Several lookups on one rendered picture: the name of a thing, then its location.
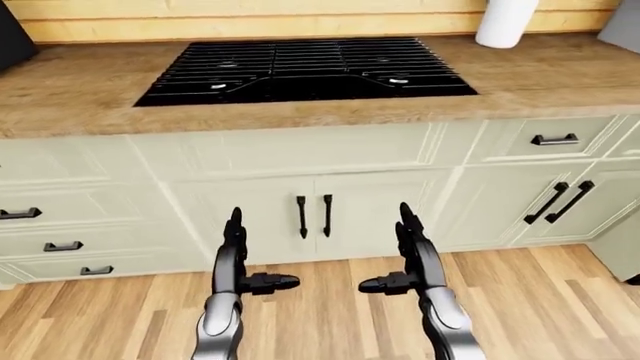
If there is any wooden countertop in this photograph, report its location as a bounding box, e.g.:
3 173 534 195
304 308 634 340
0 33 640 140

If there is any white cylindrical container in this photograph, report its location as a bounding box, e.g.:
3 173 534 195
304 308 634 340
474 0 541 49

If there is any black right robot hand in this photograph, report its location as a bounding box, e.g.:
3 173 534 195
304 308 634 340
358 201 446 297

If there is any grey appliance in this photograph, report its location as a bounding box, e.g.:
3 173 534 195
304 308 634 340
596 0 640 51

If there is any pale green kitchen cabinet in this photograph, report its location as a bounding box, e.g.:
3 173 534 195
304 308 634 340
0 114 640 291

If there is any black appliance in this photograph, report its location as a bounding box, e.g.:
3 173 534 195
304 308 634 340
0 0 40 72

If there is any black door handle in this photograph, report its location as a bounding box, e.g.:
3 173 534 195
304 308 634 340
295 195 310 240
522 181 571 226
543 180 596 225
321 193 335 239

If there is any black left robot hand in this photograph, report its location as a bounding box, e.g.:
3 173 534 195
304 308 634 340
212 206 302 298

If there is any black gas cooktop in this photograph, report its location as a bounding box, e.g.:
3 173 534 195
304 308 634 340
131 36 482 108

